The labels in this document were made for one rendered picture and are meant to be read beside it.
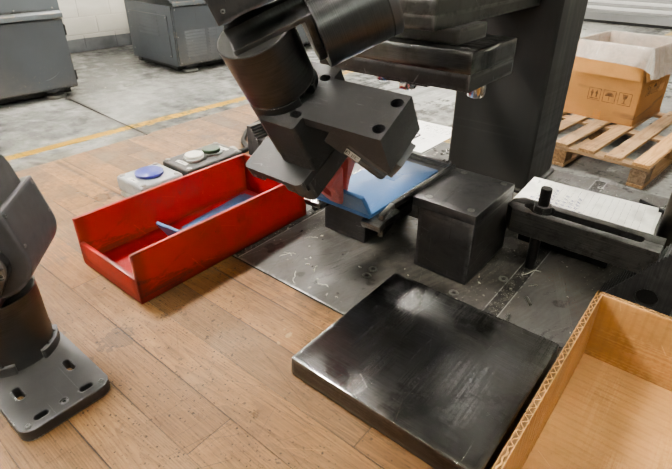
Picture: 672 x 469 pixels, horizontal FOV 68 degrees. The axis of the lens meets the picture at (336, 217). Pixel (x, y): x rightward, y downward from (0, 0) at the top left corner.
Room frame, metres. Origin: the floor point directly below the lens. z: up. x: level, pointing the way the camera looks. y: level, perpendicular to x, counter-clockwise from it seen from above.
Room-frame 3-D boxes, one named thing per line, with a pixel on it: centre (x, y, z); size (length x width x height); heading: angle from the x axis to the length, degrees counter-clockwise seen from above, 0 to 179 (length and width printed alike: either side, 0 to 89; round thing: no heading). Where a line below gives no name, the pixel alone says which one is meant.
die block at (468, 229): (0.54, -0.09, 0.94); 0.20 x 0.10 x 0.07; 51
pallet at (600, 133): (3.30, -1.80, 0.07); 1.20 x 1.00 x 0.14; 134
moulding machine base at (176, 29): (7.58, 0.09, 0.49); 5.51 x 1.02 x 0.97; 137
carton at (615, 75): (3.54, -1.99, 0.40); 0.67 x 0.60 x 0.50; 133
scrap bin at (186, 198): (0.54, 0.17, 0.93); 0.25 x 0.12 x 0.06; 141
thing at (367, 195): (0.50, -0.05, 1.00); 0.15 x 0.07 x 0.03; 141
